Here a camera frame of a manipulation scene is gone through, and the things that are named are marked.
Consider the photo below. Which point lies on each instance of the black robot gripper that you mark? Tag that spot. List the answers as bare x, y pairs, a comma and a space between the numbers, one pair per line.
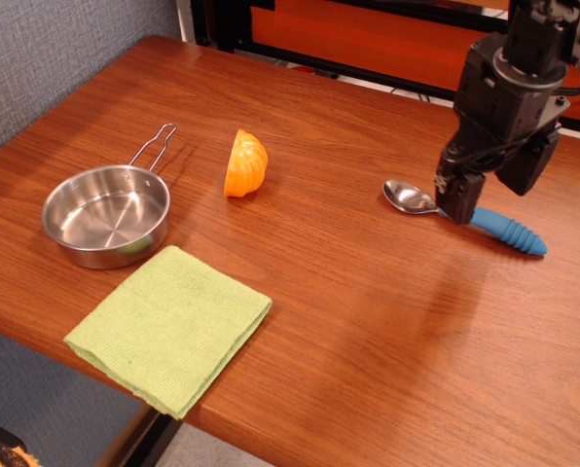
507, 119

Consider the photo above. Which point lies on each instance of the blue handled metal spoon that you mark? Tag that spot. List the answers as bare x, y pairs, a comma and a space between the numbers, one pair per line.
411, 200

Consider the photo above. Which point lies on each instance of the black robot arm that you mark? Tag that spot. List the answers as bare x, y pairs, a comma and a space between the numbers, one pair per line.
560, 19

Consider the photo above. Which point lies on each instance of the orange plastic half fruit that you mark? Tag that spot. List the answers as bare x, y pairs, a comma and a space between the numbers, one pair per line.
247, 165

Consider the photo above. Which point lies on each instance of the green folded cloth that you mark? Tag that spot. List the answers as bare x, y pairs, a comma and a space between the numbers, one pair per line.
169, 329

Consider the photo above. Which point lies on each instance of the small stainless steel pan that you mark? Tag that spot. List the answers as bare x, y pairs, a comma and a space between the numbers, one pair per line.
112, 216

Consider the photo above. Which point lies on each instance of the orange black object bottom left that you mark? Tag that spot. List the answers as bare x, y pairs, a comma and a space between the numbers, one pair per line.
13, 451

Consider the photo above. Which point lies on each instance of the table leg frame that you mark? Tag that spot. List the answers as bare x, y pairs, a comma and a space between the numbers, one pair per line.
143, 440

